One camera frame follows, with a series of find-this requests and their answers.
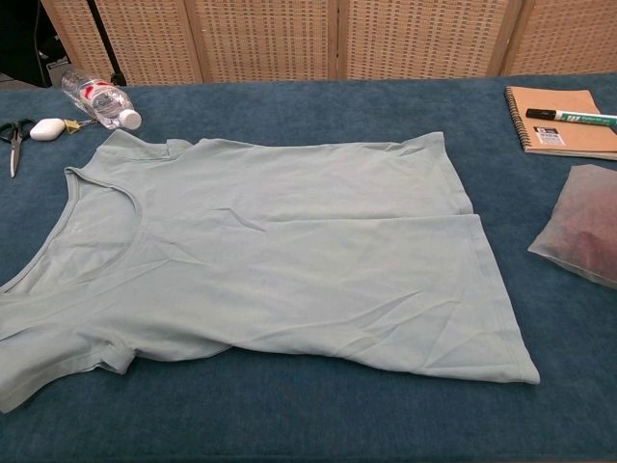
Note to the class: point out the green white marker pen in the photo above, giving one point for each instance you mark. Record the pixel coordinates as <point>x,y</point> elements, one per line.
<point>569,117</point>

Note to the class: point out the wicker folding screen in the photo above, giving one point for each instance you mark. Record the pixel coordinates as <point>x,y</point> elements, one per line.
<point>270,38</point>

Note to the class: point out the gold binder clip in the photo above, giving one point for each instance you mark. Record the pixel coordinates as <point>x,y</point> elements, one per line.
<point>72,126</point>

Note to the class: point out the brown spiral notebook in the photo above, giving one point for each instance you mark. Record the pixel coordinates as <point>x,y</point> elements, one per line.
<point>554,99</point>

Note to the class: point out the black tripod stand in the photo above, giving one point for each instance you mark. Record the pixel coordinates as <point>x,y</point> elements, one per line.
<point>103,38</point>

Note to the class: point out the grey-green cloth garment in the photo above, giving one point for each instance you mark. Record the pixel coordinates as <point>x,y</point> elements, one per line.
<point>289,241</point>

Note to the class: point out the white earbuds case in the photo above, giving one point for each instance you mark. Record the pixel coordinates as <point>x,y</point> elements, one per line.
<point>47,129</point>

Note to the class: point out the blue carpet table cover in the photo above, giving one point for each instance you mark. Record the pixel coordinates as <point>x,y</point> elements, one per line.
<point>308,424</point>

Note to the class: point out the clear plastic water bottle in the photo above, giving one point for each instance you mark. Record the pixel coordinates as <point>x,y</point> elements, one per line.
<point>101,99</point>

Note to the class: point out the translucent bag with red contents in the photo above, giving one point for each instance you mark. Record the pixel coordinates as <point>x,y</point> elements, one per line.
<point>583,231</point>

